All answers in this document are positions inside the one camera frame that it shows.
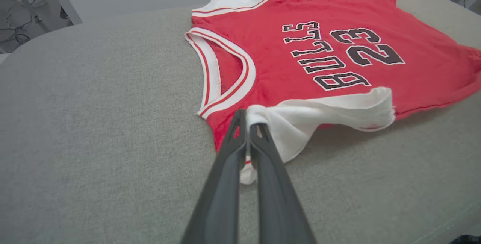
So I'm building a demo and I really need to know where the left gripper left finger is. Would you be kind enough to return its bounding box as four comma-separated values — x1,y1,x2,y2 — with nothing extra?
180,109,247,244

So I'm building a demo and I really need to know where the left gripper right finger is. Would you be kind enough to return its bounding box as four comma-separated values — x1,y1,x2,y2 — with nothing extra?
249,123,317,244

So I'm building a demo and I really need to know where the red white basketball jersey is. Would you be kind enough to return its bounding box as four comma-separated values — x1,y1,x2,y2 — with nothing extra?
184,0,481,185

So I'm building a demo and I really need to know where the grey fabric sofa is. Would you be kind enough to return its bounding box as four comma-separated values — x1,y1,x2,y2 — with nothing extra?
0,0,481,244

